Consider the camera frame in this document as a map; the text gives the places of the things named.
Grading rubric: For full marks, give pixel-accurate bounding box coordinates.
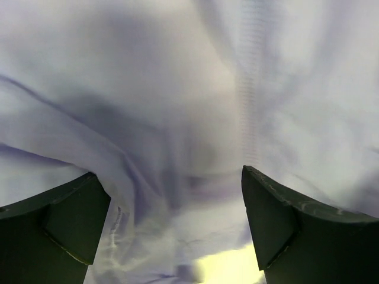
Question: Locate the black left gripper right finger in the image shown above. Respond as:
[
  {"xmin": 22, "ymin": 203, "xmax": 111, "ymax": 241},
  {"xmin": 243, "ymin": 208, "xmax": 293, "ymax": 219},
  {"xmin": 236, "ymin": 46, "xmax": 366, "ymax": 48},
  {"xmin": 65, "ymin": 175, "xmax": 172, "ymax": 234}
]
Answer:
[{"xmin": 242, "ymin": 166, "xmax": 378, "ymax": 284}]

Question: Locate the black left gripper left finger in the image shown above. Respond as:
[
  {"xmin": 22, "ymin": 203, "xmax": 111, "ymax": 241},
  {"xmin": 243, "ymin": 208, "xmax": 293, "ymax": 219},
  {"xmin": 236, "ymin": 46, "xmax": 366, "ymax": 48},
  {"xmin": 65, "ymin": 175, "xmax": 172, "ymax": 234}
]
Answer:
[{"xmin": 1, "ymin": 173, "xmax": 110, "ymax": 284}]

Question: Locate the lavender zip-up hooded jacket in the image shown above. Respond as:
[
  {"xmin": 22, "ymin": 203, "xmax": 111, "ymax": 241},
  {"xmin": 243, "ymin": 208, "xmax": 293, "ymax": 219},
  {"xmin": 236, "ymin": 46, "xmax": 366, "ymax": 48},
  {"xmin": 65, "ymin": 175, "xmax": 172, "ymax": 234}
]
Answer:
[{"xmin": 1, "ymin": 1, "xmax": 378, "ymax": 283}]

